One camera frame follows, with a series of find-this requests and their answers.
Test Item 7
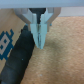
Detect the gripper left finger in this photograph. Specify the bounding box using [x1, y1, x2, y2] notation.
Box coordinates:
[19, 7, 42, 50]

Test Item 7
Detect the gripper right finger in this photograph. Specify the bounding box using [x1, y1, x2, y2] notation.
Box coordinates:
[40, 7, 62, 50]

